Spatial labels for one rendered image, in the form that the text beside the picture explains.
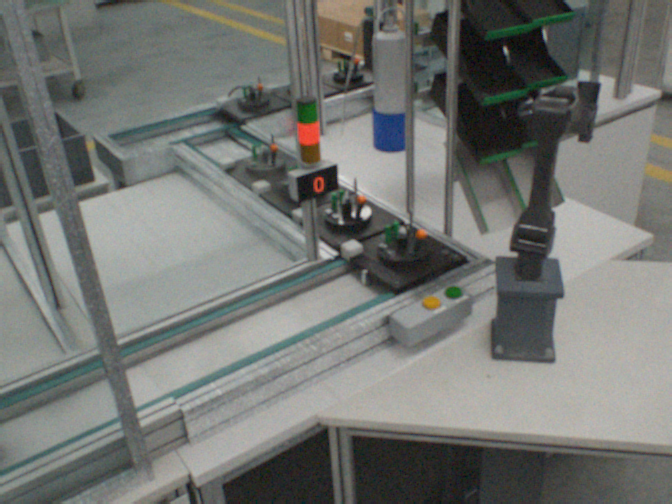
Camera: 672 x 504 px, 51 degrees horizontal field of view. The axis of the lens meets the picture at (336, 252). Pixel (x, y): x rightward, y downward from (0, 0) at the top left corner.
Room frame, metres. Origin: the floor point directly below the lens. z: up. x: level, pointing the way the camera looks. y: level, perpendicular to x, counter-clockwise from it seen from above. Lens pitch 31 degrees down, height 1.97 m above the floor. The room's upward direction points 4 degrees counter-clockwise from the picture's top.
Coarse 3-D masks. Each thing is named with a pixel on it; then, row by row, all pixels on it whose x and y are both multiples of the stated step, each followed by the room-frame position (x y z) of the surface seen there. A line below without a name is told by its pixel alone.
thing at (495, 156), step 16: (432, 96) 1.88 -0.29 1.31; (464, 96) 1.90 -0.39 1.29; (464, 112) 1.84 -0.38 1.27; (480, 112) 1.85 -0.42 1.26; (496, 112) 1.82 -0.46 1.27; (464, 128) 1.78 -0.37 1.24; (480, 128) 1.79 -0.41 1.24; (496, 128) 1.80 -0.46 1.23; (464, 144) 1.73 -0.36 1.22; (480, 144) 1.73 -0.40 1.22; (496, 144) 1.74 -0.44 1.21; (512, 144) 1.74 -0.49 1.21; (480, 160) 1.66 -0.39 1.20; (496, 160) 1.68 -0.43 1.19
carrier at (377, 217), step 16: (320, 208) 1.90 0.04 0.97; (336, 208) 1.85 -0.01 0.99; (352, 208) 1.85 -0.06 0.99; (368, 208) 1.85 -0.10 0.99; (320, 224) 1.80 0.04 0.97; (336, 224) 1.77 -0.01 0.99; (352, 224) 1.76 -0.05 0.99; (368, 224) 1.78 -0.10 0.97; (384, 224) 1.78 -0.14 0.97; (400, 224) 1.78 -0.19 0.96; (336, 240) 1.71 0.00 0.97
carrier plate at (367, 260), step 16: (368, 240) 1.69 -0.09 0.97; (432, 240) 1.67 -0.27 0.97; (352, 256) 1.62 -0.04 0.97; (368, 256) 1.61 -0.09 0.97; (432, 256) 1.59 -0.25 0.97; (448, 256) 1.58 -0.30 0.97; (464, 256) 1.58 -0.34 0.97; (368, 272) 1.54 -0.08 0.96; (384, 272) 1.53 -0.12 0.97; (400, 272) 1.52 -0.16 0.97; (416, 272) 1.52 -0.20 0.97; (432, 272) 1.51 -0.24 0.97; (400, 288) 1.46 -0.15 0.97
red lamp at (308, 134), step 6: (300, 126) 1.59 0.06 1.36; (306, 126) 1.59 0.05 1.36; (312, 126) 1.59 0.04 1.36; (318, 126) 1.61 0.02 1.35; (300, 132) 1.60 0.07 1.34; (306, 132) 1.59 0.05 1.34; (312, 132) 1.59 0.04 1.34; (318, 132) 1.60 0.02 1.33; (300, 138) 1.60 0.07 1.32; (306, 138) 1.59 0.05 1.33; (312, 138) 1.59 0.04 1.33; (318, 138) 1.60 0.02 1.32; (306, 144) 1.59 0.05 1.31
